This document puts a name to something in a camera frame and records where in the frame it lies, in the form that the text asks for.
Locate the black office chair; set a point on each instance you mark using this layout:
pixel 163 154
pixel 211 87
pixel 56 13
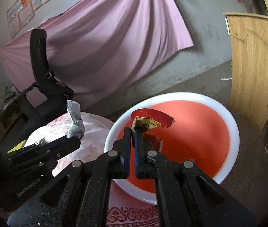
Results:
pixel 39 59

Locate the wooden desk shelf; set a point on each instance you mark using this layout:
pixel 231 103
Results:
pixel 8 113

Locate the white tissue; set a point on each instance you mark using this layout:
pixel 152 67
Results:
pixel 75 113

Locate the yellow book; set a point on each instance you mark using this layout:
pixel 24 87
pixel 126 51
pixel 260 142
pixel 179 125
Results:
pixel 17 148

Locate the floral pink tablecloth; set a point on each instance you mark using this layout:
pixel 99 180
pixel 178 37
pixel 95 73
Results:
pixel 93 144

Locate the orange snack wrapper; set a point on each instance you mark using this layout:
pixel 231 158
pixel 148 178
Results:
pixel 153 118

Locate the large wooden board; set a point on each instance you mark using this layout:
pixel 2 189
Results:
pixel 254 63

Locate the orange bucket with white rim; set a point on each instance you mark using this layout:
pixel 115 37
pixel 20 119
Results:
pixel 195 134

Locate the pink wall cloth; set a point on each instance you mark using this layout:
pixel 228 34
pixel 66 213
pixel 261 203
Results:
pixel 112 40

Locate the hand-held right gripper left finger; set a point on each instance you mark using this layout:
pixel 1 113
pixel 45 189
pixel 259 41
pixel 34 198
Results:
pixel 122 160

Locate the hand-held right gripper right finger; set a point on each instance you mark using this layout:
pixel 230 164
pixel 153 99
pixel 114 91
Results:
pixel 137 156

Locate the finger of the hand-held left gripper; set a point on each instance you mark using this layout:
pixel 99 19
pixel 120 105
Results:
pixel 51 144
pixel 70 144

